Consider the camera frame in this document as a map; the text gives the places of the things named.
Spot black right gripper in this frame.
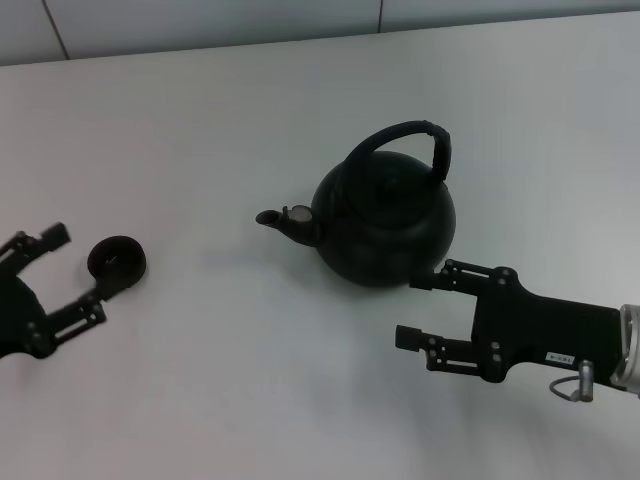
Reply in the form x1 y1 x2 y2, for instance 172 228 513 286
394 258 621 385

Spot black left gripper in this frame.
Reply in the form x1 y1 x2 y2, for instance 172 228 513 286
0 221 132 360

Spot small dark teacup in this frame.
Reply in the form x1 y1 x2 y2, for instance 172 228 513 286
87 234 148 292

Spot black round teapot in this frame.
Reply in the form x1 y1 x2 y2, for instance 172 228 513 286
255 118 458 288

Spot silver plug with thin cable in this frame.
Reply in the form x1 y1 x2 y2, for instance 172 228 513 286
549 360 595 404

